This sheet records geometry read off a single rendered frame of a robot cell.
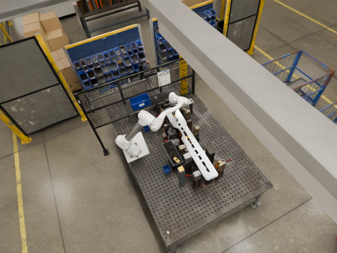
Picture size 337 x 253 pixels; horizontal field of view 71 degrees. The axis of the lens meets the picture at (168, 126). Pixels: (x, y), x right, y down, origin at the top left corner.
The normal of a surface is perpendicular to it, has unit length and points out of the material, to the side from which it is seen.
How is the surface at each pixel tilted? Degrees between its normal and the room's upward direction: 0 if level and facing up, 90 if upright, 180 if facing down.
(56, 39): 90
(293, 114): 0
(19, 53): 89
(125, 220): 0
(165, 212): 0
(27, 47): 89
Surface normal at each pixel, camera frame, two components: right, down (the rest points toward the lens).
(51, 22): 0.37, 0.71
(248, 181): -0.07, -0.62
